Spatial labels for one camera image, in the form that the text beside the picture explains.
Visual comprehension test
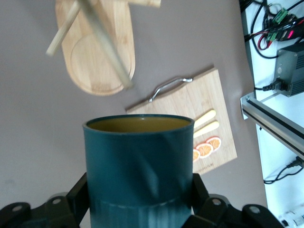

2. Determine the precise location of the aluminium camera post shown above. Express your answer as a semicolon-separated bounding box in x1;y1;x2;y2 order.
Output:
241;91;304;162

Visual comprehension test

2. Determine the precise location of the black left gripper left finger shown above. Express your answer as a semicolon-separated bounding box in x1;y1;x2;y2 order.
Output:
0;172;92;228

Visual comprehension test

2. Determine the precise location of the white side shelf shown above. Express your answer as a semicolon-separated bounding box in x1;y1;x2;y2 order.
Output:
238;0;304;228

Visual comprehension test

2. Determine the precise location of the teal cup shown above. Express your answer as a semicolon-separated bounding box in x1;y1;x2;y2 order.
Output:
82;114;195;228

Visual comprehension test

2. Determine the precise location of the white labelled device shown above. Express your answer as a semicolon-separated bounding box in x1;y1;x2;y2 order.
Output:
279;209;304;228

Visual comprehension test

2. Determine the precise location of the bamboo cutting board, metal handle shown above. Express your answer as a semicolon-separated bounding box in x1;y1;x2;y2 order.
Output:
125;67;238;176

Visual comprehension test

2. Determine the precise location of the red wire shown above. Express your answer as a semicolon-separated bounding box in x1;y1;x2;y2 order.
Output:
257;30;274;51

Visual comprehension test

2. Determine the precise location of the green circuit board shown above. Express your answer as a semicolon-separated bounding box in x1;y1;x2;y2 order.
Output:
272;8;294;24

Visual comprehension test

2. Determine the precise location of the thin black cable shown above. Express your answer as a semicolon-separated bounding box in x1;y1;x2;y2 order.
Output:
242;0;270;42

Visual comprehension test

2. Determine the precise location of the wooden mug tree stand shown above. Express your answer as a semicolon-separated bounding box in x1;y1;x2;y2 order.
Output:
46;0;162;96

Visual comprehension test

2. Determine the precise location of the small green terminal board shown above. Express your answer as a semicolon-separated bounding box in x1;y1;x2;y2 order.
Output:
265;30;279;41

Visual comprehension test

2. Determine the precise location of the black power supply box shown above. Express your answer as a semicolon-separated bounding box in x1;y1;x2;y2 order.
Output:
275;44;304;97

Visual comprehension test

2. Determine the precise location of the black cable with plug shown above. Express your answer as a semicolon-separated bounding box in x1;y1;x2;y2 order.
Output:
263;155;304;185

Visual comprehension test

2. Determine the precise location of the yellow toy knife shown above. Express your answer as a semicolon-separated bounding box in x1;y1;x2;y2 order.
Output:
193;120;219;138

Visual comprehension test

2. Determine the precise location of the black module with red light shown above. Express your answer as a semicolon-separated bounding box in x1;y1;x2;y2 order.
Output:
276;22;304;42

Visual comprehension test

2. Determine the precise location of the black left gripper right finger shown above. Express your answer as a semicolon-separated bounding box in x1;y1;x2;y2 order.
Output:
182;173;283;228

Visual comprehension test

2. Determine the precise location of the black power cord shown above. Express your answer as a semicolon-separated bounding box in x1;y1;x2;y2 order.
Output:
254;79;289;92

